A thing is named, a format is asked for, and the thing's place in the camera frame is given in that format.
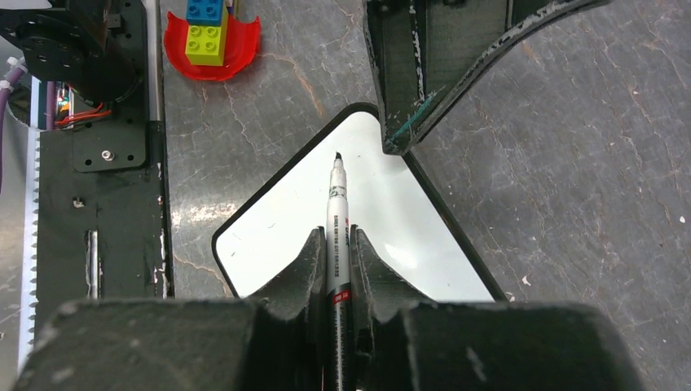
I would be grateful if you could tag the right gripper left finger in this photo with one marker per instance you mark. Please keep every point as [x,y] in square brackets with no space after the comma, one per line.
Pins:
[267,341]

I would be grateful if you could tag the white marker pen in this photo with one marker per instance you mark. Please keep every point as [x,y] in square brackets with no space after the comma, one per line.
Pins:
[338,370]

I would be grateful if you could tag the colourful cube block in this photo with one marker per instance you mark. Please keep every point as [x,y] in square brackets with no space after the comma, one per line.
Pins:
[206,32]

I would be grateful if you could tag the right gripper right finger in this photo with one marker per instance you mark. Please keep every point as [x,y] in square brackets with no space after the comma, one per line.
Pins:
[408,341]

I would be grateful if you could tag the red bowl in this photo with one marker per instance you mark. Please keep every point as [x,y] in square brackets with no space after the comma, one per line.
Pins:
[242,45]

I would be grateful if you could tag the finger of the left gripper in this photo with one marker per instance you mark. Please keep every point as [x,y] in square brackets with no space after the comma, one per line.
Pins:
[426,55]

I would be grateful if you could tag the white slotted cable duct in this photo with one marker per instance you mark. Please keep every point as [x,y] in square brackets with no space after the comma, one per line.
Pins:
[28,299]

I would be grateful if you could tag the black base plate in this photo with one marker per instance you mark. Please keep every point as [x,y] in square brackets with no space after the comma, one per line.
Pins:
[102,189]

